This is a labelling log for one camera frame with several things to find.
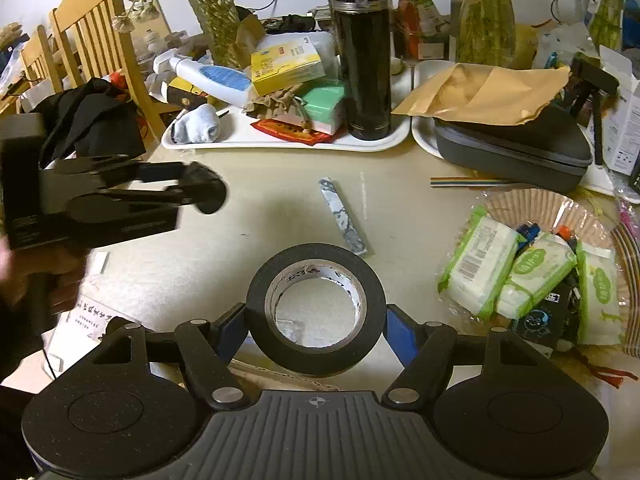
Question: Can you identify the black packet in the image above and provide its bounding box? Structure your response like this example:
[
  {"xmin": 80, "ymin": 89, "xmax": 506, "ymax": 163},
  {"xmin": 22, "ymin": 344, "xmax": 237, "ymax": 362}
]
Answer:
[{"xmin": 509, "ymin": 280, "xmax": 582, "ymax": 352}]

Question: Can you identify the black stand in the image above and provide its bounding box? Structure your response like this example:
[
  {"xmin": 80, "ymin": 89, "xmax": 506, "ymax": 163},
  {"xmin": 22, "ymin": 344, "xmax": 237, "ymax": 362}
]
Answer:
[{"xmin": 569, "ymin": 52, "xmax": 622, "ymax": 167}]

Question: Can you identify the brown crumpled paper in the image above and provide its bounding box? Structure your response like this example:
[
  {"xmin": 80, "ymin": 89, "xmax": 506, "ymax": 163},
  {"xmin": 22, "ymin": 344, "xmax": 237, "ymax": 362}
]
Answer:
[{"xmin": 242, "ymin": 87, "xmax": 306, "ymax": 121}]

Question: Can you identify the white blue lotion bottle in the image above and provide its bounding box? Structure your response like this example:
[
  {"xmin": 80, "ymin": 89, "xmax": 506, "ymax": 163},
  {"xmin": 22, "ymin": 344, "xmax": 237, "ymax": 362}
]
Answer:
[{"xmin": 152, "ymin": 50, "xmax": 253, "ymax": 108}]

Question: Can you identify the glass vase with stems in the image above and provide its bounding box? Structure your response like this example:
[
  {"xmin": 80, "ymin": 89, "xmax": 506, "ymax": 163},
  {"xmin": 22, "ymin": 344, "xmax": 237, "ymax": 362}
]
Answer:
[
  {"xmin": 177, "ymin": 0, "xmax": 242, "ymax": 68},
  {"xmin": 454, "ymin": 0, "xmax": 517, "ymax": 68}
]

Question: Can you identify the brown paper envelope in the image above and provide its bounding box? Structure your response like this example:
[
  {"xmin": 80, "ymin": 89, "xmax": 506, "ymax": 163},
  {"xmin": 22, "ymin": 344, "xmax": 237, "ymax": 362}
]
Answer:
[{"xmin": 391, "ymin": 63, "xmax": 571, "ymax": 126}]

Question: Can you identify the black yellow box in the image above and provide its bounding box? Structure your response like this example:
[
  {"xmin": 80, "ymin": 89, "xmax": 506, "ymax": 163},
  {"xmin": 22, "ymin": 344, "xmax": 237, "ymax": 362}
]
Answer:
[{"xmin": 164, "ymin": 77, "xmax": 212, "ymax": 111}]

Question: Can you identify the white carton box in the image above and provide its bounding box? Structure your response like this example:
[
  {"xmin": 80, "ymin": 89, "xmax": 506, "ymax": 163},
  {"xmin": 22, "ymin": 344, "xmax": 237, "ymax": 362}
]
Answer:
[{"xmin": 599, "ymin": 45, "xmax": 640, "ymax": 177}]

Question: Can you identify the white tray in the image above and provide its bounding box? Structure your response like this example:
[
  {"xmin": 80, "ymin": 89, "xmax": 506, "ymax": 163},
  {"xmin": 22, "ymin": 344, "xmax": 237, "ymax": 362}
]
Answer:
[
  {"xmin": 161, "ymin": 107, "xmax": 412, "ymax": 152},
  {"xmin": 411, "ymin": 59, "xmax": 617, "ymax": 196}
]

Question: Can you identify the red packet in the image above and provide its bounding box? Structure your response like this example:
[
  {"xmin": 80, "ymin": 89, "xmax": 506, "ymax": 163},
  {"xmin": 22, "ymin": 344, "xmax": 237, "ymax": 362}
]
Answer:
[{"xmin": 250, "ymin": 119, "xmax": 332, "ymax": 147}]

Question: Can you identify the person's left hand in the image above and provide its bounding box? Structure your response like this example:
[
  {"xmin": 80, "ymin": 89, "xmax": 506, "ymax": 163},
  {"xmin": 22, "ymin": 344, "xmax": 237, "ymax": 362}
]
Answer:
[{"xmin": 0, "ymin": 247, "xmax": 89, "ymax": 313}]

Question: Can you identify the light blue sock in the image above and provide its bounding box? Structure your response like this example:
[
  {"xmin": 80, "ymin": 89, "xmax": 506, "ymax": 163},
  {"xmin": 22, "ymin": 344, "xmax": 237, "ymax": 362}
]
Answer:
[{"xmin": 170, "ymin": 105, "xmax": 224, "ymax": 145}]

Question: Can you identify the black tape roll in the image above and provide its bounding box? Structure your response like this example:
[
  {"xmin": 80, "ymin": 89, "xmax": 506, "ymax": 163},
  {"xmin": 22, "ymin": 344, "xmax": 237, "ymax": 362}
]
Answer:
[{"xmin": 246, "ymin": 242, "xmax": 387, "ymax": 377}]

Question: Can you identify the dark grey hard case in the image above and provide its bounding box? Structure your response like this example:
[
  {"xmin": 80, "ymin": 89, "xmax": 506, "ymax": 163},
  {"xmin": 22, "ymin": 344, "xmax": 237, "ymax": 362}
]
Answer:
[{"xmin": 434, "ymin": 105, "xmax": 594, "ymax": 179}]

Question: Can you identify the marble patterned bar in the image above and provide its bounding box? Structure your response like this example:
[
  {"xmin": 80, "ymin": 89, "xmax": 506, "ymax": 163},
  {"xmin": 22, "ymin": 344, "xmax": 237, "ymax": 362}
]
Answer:
[{"xmin": 319, "ymin": 176, "xmax": 374, "ymax": 257}]

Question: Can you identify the white paper card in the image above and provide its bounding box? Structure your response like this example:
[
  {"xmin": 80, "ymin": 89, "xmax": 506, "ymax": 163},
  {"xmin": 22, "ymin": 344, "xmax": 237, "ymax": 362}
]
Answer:
[{"xmin": 49, "ymin": 287, "xmax": 147, "ymax": 377}]

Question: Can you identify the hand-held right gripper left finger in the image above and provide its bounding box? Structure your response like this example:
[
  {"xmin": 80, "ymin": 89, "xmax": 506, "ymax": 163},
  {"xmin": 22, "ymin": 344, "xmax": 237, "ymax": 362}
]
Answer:
[{"xmin": 92, "ymin": 302, "xmax": 252, "ymax": 409}]

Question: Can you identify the wooden chair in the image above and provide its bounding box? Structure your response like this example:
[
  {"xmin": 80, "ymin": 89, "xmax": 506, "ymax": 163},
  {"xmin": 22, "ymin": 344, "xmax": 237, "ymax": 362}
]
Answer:
[
  {"xmin": 19, "ymin": 24, "xmax": 57, "ymax": 83},
  {"xmin": 49, "ymin": 0, "xmax": 168, "ymax": 147}
]

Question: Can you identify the black thermos bottle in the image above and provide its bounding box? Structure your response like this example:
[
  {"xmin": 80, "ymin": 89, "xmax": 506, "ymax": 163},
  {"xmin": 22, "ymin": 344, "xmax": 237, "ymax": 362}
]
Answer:
[{"xmin": 330, "ymin": 0, "xmax": 392, "ymax": 141}]

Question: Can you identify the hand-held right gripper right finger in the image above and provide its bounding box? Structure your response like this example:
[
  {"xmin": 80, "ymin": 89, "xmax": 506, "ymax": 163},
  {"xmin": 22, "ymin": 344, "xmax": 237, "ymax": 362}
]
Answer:
[{"xmin": 382, "ymin": 304, "xmax": 542, "ymax": 408}]

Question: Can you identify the large green wet wipes pack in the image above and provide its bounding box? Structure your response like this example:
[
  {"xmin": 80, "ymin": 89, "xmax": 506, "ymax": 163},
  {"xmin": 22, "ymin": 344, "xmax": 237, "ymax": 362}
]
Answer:
[{"xmin": 438, "ymin": 205, "xmax": 526, "ymax": 319}]

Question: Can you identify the rainbow ribbon cable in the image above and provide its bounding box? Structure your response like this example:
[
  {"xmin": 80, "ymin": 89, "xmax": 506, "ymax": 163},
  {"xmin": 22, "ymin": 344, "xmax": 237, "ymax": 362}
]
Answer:
[{"xmin": 431, "ymin": 177, "xmax": 512, "ymax": 190}]

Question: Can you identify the green white box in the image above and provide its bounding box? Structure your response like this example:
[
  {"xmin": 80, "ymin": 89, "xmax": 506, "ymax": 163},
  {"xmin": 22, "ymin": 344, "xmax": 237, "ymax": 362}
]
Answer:
[{"xmin": 301, "ymin": 81, "xmax": 347, "ymax": 133}]

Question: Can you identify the black cloth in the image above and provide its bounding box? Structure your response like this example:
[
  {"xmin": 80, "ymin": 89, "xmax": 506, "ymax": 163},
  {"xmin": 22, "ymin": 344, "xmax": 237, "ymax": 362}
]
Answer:
[{"xmin": 22, "ymin": 77, "xmax": 147, "ymax": 167}]

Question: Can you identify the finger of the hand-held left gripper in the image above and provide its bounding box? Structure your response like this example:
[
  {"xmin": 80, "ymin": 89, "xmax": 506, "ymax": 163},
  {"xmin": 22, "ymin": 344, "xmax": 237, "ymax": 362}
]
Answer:
[
  {"xmin": 69, "ymin": 186, "xmax": 228, "ymax": 249},
  {"xmin": 49, "ymin": 155, "xmax": 223, "ymax": 195}
]

